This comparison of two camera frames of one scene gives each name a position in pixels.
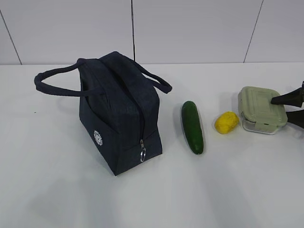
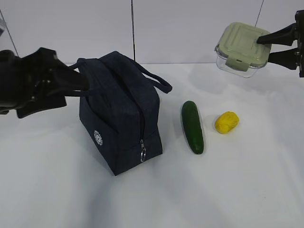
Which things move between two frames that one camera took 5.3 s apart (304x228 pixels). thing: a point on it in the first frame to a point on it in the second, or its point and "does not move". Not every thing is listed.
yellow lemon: [226, 122] does not move
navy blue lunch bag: [119, 109] does not move
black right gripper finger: [296, 117] to [288, 58]
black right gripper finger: [295, 98] to [285, 36]
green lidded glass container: [258, 113] to [237, 51]
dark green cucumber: [193, 126] does not move
